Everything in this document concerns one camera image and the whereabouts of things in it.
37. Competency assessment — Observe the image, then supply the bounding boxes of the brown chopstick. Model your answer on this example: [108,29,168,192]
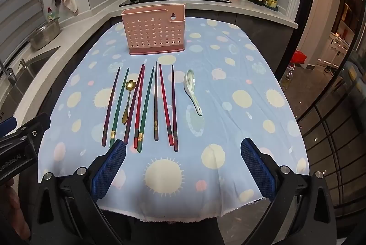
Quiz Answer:
[154,61,159,142]

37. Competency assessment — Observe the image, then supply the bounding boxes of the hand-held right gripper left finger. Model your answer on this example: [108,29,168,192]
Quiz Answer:
[30,140,135,245]

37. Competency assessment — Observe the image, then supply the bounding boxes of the steel sink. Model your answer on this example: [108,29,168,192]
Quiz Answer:
[0,46,61,114]

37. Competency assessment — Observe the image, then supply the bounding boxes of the white ceramic spoon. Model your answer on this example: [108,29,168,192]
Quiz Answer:
[184,69,204,116]

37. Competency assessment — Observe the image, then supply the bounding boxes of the white cabinet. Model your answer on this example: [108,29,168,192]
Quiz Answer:
[320,30,351,67]

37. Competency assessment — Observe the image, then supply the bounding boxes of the dark red chopstick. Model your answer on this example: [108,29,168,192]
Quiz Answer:
[102,67,121,147]

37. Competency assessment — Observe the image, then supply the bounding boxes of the gold flower spoon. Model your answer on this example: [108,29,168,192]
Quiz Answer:
[122,79,137,125]

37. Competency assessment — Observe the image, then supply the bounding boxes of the blue printed tablecloth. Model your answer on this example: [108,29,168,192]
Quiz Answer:
[37,18,311,220]

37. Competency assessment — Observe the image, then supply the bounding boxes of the green chopstick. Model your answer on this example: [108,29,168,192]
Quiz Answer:
[137,66,155,153]
[109,67,130,148]

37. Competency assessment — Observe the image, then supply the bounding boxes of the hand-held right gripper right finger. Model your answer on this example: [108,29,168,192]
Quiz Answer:
[220,138,338,245]

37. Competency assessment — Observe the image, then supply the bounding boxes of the steel pot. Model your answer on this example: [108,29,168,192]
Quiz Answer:
[29,17,61,50]

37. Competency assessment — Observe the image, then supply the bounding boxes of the chrome faucet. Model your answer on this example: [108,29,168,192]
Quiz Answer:
[0,60,17,86]

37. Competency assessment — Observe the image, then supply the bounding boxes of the person's left hand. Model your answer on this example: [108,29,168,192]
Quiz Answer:
[0,179,31,241]

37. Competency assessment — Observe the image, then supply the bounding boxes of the grey window blind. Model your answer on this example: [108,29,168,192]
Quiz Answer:
[0,0,55,44]

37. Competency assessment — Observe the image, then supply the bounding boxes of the yellowish plastic bottle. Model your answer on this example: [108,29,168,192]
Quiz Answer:
[279,69,295,92]

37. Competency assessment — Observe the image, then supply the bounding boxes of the red bag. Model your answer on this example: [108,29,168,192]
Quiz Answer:
[294,50,307,64]

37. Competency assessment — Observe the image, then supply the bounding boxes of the pink utensil holder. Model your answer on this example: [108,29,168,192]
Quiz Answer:
[121,4,186,56]

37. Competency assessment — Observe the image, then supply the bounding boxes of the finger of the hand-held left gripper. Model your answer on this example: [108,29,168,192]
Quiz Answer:
[0,116,17,136]
[0,113,51,149]

